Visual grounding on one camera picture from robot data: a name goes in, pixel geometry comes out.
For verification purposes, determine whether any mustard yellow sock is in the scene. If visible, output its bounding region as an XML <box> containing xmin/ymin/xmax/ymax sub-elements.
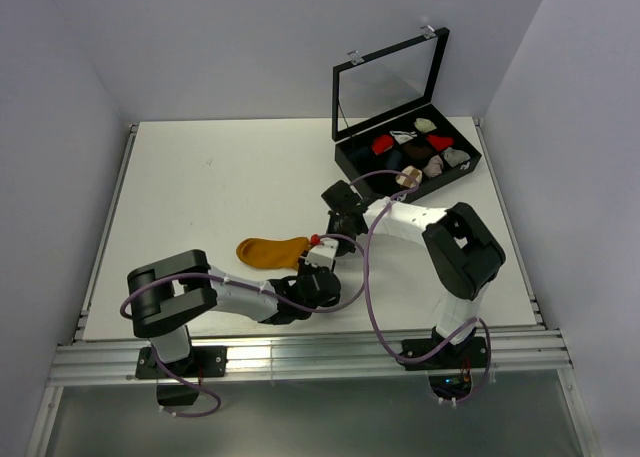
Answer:
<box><xmin>236</xmin><ymin>237</ymin><xmax>311</xmax><ymax>270</ymax></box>

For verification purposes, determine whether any brown striped sock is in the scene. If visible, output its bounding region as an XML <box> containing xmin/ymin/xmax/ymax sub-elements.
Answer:
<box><xmin>395</xmin><ymin>165</ymin><xmax>423</xmax><ymax>189</ymax></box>

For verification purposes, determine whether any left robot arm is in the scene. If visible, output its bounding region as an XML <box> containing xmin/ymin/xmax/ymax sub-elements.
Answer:
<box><xmin>120</xmin><ymin>249</ymin><xmax>341</xmax><ymax>376</ymax></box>

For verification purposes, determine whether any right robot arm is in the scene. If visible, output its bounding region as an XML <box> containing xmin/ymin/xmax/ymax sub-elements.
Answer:
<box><xmin>322</xmin><ymin>181</ymin><xmax>506</xmax><ymax>367</ymax></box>

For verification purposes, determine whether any blue rolled sock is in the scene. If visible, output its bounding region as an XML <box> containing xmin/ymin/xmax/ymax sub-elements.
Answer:
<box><xmin>385</xmin><ymin>150</ymin><xmax>403</xmax><ymax>171</ymax></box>

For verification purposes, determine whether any red rolled sock left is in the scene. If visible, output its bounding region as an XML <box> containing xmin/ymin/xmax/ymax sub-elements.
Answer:
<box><xmin>371</xmin><ymin>134</ymin><xmax>395</xmax><ymax>155</ymax></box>

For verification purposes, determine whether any red rolled sock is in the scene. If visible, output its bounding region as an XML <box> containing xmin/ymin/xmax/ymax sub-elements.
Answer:
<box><xmin>426</xmin><ymin>134</ymin><xmax>455</xmax><ymax>152</ymax></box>
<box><xmin>371</xmin><ymin>134</ymin><xmax>395</xmax><ymax>155</ymax></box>

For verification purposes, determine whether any black storage box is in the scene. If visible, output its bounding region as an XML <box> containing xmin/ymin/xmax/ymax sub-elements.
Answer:
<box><xmin>335</xmin><ymin>104</ymin><xmax>482</xmax><ymax>202</ymax></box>

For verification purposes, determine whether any dark brown rolled sock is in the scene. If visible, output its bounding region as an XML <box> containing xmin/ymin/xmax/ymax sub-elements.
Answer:
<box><xmin>402</xmin><ymin>143</ymin><xmax>434</xmax><ymax>161</ymax></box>

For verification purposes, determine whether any white grey rolled sock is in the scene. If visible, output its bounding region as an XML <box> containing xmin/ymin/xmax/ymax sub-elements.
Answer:
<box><xmin>389</xmin><ymin>131</ymin><xmax>417</xmax><ymax>145</ymax></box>

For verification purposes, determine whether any pink beige rolled sock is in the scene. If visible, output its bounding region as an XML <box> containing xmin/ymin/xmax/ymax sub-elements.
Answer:
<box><xmin>422</xmin><ymin>155</ymin><xmax>444</xmax><ymax>179</ymax></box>

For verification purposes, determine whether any red rolled sock right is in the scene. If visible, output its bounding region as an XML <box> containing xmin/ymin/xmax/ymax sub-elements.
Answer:
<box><xmin>426</xmin><ymin>134</ymin><xmax>455</xmax><ymax>152</ymax></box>

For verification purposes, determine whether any pale green rolled sock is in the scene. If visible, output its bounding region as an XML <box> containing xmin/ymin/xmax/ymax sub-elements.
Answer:
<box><xmin>414</xmin><ymin>118</ymin><xmax>437</xmax><ymax>134</ymax></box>

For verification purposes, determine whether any glass box lid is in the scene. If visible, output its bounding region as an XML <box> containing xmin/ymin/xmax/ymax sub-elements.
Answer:
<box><xmin>331</xmin><ymin>25</ymin><xmax>450</xmax><ymax>142</ymax></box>

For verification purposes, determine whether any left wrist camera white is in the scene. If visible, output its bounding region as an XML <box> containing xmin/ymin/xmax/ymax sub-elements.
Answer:
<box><xmin>299</xmin><ymin>234</ymin><xmax>339</xmax><ymax>270</ymax></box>

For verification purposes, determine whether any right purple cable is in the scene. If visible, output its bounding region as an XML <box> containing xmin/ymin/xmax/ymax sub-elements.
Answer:
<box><xmin>347</xmin><ymin>169</ymin><xmax>494</xmax><ymax>406</ymax></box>

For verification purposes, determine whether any purple cable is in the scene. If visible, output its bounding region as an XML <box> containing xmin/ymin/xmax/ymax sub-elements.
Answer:
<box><xmin>347</xmin><ymin>169</ymin><xmax>494</xmax><ymax>406</ymax></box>
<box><xmin>119</xmin><ymin>232</ymin><xmax>372</xmax><ymax>418</ymax></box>

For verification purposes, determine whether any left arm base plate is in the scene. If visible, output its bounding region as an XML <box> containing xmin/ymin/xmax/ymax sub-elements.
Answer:
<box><xmin>135</xmin><ymin>346</ymin><xmax>227</xmax><ymax>380</ymax></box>

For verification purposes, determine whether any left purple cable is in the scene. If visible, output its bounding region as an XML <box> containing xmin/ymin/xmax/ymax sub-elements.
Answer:
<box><xmin>119</xmin><ymin>232</ymin><xmax>372</xmax><ymax>418</ymax></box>

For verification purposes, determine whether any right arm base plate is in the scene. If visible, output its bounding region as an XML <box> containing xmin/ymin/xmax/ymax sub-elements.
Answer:
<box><xmin>401</xmin><ymin>332</ymin><xmax>491</xmax><ymax>371</ymax></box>

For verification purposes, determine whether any aluminium front rail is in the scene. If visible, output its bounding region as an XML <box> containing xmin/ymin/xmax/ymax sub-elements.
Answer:
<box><xmin>47</xmin><ymin>329</ymin><xmax>573</xmax><ymax>387</ymax></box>

